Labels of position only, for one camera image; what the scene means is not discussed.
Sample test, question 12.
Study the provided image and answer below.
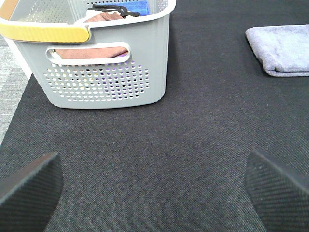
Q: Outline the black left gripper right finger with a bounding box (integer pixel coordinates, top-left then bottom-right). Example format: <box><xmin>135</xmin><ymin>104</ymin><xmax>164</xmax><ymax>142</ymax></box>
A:
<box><xmin>245</xmin><ymin>151</ymin><xmax>309</xmax><ymax>232</ymax></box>

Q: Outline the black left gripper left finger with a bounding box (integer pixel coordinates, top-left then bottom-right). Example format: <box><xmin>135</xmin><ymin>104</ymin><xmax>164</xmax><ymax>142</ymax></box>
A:
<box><xmin>0</xmin><ymin>152</ymin><xmax>64</xmax><ymax>232</ymax></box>

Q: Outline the lavender towel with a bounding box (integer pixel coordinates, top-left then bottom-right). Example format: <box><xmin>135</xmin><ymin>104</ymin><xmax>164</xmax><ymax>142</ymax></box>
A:
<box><xmin>245</xmin><ymin>24</ymin><xmax>309</xmax><ymax>77</ymax></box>

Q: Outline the grey perforated plastic basket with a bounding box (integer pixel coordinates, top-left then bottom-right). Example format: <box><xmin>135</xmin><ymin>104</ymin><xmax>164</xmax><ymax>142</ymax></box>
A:
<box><xmin>0</xmin><ymin>0</ymin><xmax>176</xmax><ymax>109</ymax></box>

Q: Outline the black table mat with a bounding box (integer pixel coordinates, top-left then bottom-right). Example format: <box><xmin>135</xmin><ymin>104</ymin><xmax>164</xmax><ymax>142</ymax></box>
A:
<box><xmin>0</xmin><ymin>0</ymin><xmax>309</xmax><ymax>232</ymax></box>

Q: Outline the brown towel in basket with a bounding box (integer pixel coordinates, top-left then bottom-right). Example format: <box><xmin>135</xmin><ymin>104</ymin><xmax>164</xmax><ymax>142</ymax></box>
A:
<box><xmin>52</xmin><ymin>10</ymin><xmax>128</xmax><ymax>59</ymax></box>

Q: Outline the blue towel in basket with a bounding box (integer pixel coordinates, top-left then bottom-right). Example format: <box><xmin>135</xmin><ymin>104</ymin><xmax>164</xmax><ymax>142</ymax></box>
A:
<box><xmin>124</xmin><ymin>0</ymin><xmax>151</xmax><ymax>16</ymax></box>

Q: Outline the yellow basket handle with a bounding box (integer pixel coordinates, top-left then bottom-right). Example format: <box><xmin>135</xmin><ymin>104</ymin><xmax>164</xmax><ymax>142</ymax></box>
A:
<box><xmin>0</xmin><ymin>23</ymin><xmax>90</xmax><ymax>43</ymax></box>

